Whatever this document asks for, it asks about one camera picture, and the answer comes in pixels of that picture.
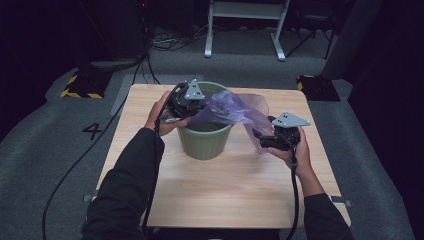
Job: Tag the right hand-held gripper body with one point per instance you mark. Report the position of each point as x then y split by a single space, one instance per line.
286 138

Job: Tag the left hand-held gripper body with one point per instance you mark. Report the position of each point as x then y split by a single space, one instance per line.
181 103

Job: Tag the purple plastic trash bag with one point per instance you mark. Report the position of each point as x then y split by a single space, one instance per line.
233 110

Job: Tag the green ribbed trash bin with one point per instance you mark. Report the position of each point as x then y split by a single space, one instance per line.
205 143

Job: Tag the person's right hand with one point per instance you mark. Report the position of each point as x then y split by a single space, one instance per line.
301 160

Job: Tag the person's left hand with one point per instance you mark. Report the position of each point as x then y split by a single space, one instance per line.
155 116

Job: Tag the black yellow striped stand base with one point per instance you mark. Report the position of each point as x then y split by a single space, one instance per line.
318 88
86 85

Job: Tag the black tripod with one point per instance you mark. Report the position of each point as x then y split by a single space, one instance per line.
316 23

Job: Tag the grey column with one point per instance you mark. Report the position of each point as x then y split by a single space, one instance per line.
350 40

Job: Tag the metal table bracket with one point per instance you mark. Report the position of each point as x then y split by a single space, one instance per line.
340 201
89 198

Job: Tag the white metal desk frame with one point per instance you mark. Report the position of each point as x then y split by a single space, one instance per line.
246 10

